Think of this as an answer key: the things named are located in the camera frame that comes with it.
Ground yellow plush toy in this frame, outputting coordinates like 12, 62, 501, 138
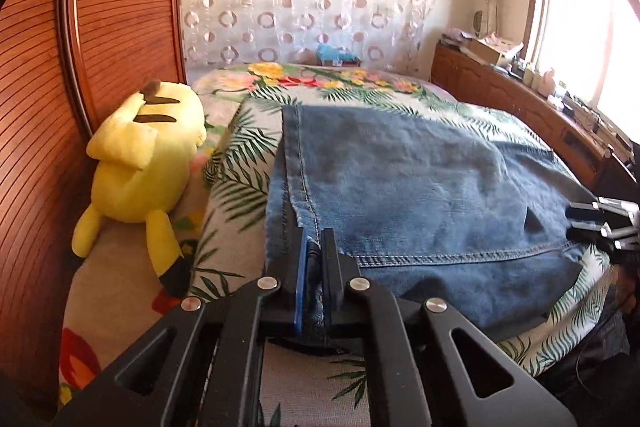
71, 79, 208, 298

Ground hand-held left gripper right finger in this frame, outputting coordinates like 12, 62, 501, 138
320, 227, 578, 427

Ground low wooden cabinet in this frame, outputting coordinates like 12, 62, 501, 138
431, 43, 640, 192

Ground person's dark clothing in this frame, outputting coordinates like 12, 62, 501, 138
537, 267, 640, 390

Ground open cardboard box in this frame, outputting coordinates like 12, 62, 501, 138
467, 34, 523, 65

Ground floral leaf-print bed sheet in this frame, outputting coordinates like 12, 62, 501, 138
57, 62, 621, 427

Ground blue toy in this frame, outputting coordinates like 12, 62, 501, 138
315, 44, 360, 66

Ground blue denim pants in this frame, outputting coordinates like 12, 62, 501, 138
264, 104, 598, 343

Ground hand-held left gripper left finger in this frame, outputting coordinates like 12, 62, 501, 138
52, 227, 308, 427

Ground wooden-framed window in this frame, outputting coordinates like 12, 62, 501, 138
520, 0, 640, 142

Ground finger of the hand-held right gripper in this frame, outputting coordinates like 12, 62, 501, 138
567, 196, 640, 224
566, 221, 640, 265

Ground wooden headboard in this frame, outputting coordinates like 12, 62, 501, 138
0, 0, 188, 423

